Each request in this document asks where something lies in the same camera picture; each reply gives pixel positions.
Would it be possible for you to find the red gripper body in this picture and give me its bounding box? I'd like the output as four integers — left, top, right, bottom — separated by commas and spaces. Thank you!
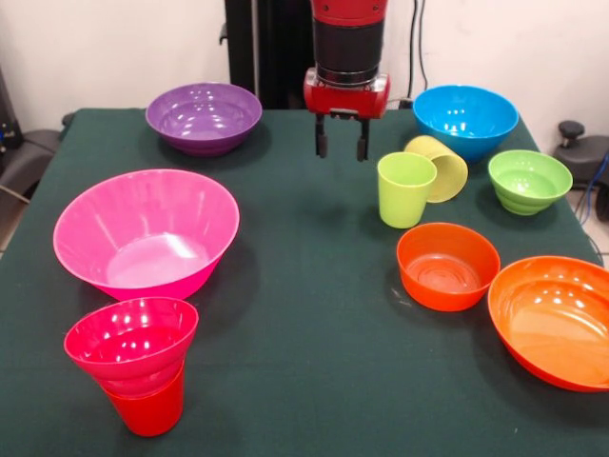
303, 68, 392, 120

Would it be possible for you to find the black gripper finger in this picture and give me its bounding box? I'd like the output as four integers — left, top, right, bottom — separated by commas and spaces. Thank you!
312, 112, 330, 159
355, 117, 371, 163

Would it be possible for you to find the lime green cup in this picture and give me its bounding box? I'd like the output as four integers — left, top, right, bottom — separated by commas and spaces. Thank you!
376, 151, 438, 229

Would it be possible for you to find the yellow cup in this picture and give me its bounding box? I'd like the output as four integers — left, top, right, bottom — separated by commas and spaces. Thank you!
403, 134, 469, 205

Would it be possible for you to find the blue bowl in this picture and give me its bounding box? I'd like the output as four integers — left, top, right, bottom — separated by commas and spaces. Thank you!
411, 84, 521, 164

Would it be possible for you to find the small orange bowl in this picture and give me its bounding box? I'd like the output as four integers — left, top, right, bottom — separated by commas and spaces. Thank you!
396, 222, 501, 313

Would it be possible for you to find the large magenta bowl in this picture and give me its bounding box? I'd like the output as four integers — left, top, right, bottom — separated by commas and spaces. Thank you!
52, 168, 241, 302

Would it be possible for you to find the large orange bowl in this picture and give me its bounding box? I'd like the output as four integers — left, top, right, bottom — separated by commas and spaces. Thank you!
487, 255, 609, 394

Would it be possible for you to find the small crimson pink bowl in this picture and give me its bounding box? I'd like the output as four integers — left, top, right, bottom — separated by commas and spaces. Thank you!
63, 296, 200, 399

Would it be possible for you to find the red cup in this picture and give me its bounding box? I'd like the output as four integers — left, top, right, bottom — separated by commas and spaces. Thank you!
102, 359, 186, 438

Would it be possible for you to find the black robot column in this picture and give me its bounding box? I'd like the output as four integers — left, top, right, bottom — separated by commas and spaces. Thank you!
221, 0, 384, 109

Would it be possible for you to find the purple bowl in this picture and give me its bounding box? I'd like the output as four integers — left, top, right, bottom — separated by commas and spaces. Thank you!
145, 82, 264, 157

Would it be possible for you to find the small green bowl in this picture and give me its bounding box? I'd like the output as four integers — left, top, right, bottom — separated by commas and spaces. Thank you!
487, 149, 575, 217

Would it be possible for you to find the dark green tablecloth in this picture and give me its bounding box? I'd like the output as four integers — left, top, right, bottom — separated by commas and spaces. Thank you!
0, 108, 609, 457

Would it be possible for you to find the black equipment box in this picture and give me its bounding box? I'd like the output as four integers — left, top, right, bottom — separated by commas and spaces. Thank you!
0, 66, 23, 158

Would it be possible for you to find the black wall cable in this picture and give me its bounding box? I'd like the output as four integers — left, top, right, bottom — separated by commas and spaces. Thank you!
407, 0, 429, 104

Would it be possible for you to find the blue cable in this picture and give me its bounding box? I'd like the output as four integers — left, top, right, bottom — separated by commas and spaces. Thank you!
575, 151, 609, 225

